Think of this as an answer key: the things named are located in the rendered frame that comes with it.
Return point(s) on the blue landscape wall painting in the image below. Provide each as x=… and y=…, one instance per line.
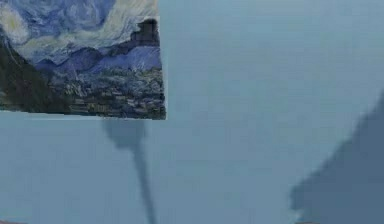
x=83, y=63

